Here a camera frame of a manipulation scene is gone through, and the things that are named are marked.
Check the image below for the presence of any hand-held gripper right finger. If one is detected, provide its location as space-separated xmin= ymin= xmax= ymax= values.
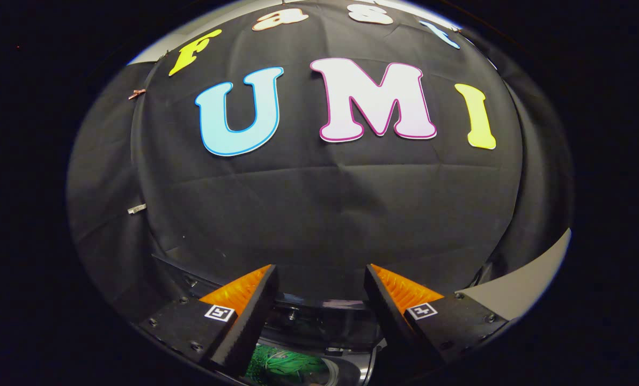
xmin=363 ymin=263 xmax=511 ymax=372

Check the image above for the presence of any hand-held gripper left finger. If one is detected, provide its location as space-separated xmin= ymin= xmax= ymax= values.
xmin=137 ymin=264 xmax=280 ymax=378

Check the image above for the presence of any green polo shirt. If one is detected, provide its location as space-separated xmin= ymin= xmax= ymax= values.
xmin=243 ymin=343 xmax=332 ymax=385

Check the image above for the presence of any dark washing machine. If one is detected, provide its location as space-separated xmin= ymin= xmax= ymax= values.
xmin=150 ymin=252 xmax=493 ymax=386

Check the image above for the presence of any black backdrop cloth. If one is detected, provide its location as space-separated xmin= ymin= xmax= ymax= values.
xmin=66 ymin=0 xmax=575 ymax=322

